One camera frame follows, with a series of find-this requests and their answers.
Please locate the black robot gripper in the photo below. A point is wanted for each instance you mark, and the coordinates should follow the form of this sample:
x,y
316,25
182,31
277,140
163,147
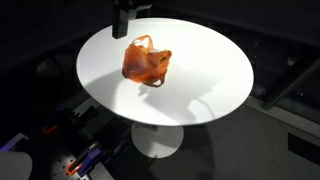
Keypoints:
x,y
133,6

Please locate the orange plastic bag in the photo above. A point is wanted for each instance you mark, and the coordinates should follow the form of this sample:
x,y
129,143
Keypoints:
x,y
140,65

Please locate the white cap in bag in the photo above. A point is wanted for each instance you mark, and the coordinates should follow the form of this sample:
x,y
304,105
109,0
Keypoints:
x,y
155,51

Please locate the white rounded object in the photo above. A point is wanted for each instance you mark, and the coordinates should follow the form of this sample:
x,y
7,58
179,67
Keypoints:
x,y
13,166

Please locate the white round table pedestal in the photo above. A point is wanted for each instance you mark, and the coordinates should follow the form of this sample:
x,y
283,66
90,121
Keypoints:
x,y
156,141

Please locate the black metal rail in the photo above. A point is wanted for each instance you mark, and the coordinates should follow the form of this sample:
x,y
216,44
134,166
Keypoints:
x,y
290,83

